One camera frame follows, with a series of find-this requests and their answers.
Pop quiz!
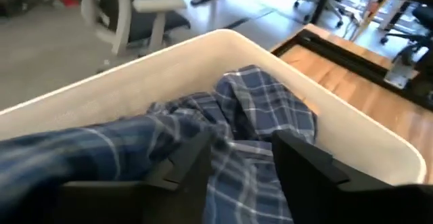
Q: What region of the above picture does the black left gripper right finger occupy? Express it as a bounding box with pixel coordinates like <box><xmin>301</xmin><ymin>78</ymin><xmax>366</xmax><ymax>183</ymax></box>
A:
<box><xmin>271</xmin><ymin>130</ymin><xmax>433</xmax><ymax>224</ymax></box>

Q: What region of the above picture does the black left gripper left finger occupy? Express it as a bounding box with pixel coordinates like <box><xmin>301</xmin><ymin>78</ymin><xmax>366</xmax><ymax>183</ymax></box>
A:
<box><xmin>55</xmin><ymin>131</ymin><xmax>214</xmax><ymax>224</ymax></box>

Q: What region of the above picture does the blue plaid shirt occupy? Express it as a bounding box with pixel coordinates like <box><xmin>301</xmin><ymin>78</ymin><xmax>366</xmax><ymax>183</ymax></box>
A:
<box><xmin>0</xmin><ymin>64</ymin><xmax>318</xmax><ymax>224</ymax></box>

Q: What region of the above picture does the white plastic bin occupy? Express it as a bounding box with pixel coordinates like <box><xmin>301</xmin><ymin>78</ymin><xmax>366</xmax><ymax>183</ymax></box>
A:
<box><xmin>0</xmin><ymin>28</ymin><xmax>428</xmax><ymax>186</ymax></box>

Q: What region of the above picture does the white office chair dark seat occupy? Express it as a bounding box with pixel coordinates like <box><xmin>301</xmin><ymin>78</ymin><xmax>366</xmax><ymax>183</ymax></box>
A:
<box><xmin>79</xmin><ymin>0</ymin><xmax>191</xmax><ymax>58</ymax></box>

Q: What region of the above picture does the black office chair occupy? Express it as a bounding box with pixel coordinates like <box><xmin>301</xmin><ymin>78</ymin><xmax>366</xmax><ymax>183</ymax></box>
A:
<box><xmin>380</xmin><ymin>3</ymin><xmax>433</xmax><ymax>58</ymax></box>

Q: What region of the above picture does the wooden table with black frame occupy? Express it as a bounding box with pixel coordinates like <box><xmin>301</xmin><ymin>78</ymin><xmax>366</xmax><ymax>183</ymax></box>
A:
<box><xmin>271</xmin><ymin>28</ymin><xmax>433</xmax><ymax>112</ymax></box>

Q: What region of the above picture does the yellow cable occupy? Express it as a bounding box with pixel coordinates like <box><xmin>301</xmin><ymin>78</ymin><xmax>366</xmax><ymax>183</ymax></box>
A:
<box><xmin>353</xmin><ymin>0</ymin><xmax>409</xmax><ymax>41</ymax></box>

